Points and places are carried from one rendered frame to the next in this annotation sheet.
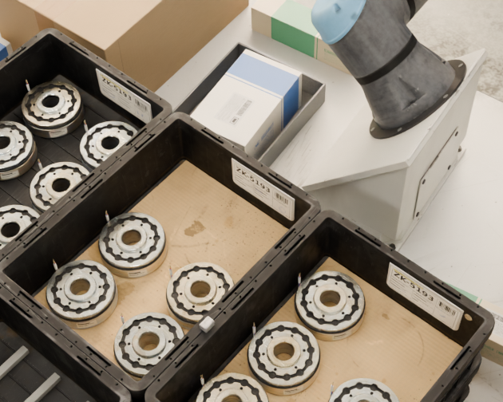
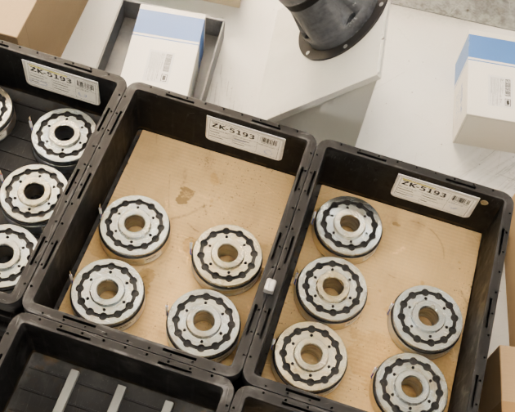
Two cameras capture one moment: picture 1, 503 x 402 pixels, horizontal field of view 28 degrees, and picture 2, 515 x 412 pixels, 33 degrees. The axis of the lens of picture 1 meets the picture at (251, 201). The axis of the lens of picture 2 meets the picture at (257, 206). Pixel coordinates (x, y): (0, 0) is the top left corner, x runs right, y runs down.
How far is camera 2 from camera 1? 49 cm
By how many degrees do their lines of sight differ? 19
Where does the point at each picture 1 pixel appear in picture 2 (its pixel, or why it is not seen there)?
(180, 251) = (182, 221)
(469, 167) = not seen: hidden behind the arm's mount
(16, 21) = not seen: outside the picture
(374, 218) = (333, 136)
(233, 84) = (145, 42)
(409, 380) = (442, 275)
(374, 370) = (409, 276)
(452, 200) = (376, 100)
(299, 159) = (225, 99)
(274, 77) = (181, 25)
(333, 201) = not seen: hidden behind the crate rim
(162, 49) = (55, 24)
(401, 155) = (367, 70)
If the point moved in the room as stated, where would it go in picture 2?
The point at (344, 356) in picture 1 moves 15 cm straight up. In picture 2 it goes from (378, 272) to (401, 223)
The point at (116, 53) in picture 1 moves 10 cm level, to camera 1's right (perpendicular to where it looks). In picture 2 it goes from (25, 38) to (84, 21)
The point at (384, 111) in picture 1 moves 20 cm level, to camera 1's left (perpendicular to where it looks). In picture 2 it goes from (325, 32) to (212, 66)
